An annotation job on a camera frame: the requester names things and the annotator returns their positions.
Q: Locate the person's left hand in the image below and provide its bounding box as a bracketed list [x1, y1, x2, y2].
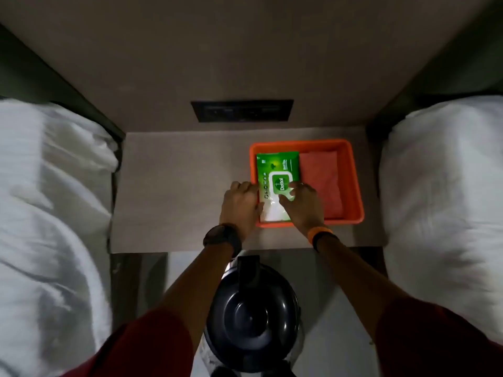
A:
[219, 181, 264, 242]

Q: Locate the person's right hand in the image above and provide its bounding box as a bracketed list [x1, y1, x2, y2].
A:
[278, 181, 326, 238]

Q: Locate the green wet wipe packet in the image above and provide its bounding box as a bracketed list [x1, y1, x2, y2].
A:
[256, 151, 301, 223]

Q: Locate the black trash bin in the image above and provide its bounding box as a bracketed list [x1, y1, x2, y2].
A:
[198, 254, 305, 377]

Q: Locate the person's right forearm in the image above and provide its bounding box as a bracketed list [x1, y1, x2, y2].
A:
[316, 235, 411, 342]

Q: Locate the person's left forearm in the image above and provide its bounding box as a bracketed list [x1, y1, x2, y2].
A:
[155, 243, 236, 354]

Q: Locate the person's left red sleeve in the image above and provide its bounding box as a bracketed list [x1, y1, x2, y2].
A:
[61, 309, 195, 377]

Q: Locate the person's red sleeve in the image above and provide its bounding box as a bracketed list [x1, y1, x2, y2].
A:
[375, 296, 503, 377]
[61, 309, 195, 377]

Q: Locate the person's right red sleeve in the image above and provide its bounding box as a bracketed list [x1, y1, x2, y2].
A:
[375, 296, 503, 377]

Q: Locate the orange wristband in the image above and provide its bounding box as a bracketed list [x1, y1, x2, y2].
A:
[307, 226, 334, 245]

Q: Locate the black wristwatch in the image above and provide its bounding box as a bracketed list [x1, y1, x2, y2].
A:
[202, 223, 243, 259]

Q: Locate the black wristband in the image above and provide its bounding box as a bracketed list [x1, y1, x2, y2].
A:
[312, 231, 340, 252]

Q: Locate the pink folded cloth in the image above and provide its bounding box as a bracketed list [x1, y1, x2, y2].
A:
[299, 151, 343, 219]

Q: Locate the orange plastic tray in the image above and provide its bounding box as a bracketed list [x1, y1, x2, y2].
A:
[249, 139, 365, 228]

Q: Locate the grey bedside table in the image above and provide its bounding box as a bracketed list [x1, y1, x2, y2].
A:
[109, 126, 389, 332]

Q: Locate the white bed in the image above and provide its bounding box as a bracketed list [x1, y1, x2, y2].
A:
[0, 98, 120, 377]
[379, 95, 503, 346]

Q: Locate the dark green headboard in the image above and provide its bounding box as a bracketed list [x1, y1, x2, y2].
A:
[0, 23, 126, 140]
[367, 0, 503, 142]

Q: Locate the black wall socket panel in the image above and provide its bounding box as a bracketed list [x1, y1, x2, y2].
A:
[191, 99, 294, 123]

